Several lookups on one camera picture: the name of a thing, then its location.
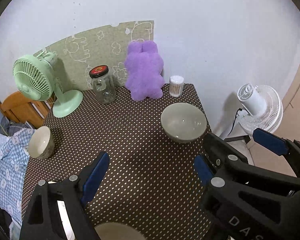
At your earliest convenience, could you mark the white standing fan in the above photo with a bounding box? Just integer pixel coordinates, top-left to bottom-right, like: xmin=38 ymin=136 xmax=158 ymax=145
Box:
xmin=237 ymin=83 xmax=283 ymax=136

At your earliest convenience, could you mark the cotton swab container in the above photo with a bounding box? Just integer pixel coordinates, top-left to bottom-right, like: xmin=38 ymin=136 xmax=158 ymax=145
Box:
xmin=169 ymin=75 xmax=184 ymax=98

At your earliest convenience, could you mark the green patterned wall mat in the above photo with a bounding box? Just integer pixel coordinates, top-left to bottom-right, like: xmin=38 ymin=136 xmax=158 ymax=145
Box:
xmin=35 ymin=20 xmax=154 ymax=92

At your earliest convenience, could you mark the green ceramic bowl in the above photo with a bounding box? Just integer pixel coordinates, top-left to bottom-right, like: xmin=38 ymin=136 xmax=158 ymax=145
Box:
xmin=28 ymin=126 xmax=55 ymax=159

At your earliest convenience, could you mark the green desk fan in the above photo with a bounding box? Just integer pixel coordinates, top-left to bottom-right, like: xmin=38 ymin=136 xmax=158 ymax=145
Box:
xmin=13 ymin=51 xmax=83 ymax=118

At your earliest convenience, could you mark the blue checkered cloth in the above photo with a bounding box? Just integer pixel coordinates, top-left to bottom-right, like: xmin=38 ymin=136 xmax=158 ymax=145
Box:
xmin=0 ymin=128 xmax=36 ymax=225

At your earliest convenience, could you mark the brown polka dot tablecloth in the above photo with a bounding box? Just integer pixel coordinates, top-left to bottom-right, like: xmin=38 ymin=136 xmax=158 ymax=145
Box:
xmin=21 ymin=83 xmax=210 ymax=239

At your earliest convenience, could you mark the white fan power cable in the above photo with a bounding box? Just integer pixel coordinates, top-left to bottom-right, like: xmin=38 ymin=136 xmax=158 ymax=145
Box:
xmin=226 ymin=107 xmax=243 ymax=137

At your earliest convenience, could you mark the glass jar with lid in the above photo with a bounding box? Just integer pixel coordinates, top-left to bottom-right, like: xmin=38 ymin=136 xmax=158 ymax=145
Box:
xmin=89 ymin=65 xmax=116 ymax=104

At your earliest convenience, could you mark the purple plush toy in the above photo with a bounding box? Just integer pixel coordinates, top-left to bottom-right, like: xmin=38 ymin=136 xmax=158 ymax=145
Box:
xmin=124 ymin=41 xmax=165 ymax=101

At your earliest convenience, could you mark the wooden chair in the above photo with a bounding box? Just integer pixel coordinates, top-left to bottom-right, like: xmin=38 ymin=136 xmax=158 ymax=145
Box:
xmin=0 ymin=91 xmax=53 ymax=128

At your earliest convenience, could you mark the red patterned white plate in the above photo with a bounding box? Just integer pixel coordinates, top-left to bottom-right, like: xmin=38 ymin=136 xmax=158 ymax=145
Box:
xmin=57 ymin=200 xmax=75 ymax=240

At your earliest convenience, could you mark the beige door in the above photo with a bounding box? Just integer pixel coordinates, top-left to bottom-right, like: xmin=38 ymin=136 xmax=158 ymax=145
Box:
xmin=249 ymin=65 xmax=300 ymax=176

